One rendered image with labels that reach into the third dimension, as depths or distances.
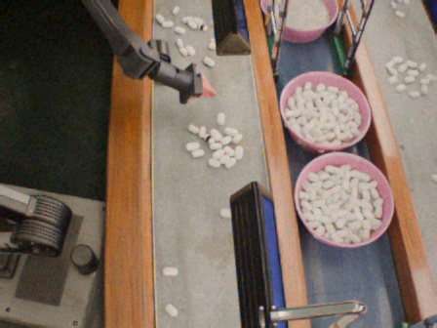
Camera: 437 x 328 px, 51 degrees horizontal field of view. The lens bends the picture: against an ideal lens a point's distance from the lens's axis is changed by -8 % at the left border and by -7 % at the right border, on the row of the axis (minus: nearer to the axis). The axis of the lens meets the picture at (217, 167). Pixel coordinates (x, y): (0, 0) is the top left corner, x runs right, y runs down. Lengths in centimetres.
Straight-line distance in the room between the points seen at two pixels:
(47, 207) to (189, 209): 36
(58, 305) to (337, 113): 99
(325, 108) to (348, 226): 36
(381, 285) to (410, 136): 45
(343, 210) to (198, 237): 38
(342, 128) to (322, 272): 41
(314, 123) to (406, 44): 49
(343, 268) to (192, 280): 40
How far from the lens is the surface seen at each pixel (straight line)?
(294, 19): 167
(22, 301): 153
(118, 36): 122
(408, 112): 152
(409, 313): 129
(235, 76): 146
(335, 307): 79
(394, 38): 171
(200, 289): 117
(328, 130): 141
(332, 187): 132
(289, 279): 116
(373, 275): 132
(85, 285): 149
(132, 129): 134
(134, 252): 118
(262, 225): 83
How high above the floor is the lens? 187
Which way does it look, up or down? 61 degrees down
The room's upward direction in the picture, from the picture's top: 3 degrees clockwise
